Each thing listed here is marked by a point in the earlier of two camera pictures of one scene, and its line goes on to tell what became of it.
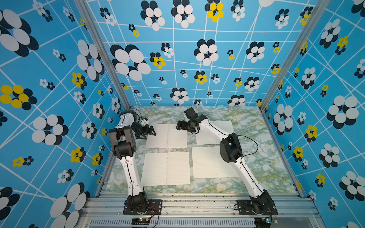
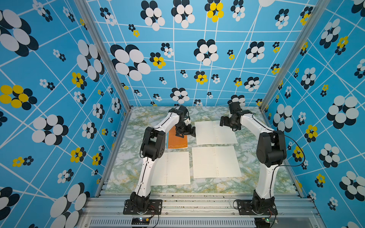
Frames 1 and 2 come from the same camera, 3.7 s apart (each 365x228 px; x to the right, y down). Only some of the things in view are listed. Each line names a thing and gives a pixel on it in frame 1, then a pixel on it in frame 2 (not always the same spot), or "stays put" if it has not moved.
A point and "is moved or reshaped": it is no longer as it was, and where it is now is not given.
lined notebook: x=208 y=162 stays put
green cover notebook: x=166 y=168 stays put
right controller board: x=263 y=222 stays put
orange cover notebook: x=167 y=136 is moved or reshaped
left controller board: x=140 y=221 stays put
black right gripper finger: x=178 y=126 to x=224 y=121
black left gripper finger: x=138 y=137 to x=179 y=134
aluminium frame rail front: x=197 y=211 stays put
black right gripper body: x=187 y=126 to x=233 y=125
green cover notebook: x=204 y=137 stays put
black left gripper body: x=139 y=130 to x=183 y=128
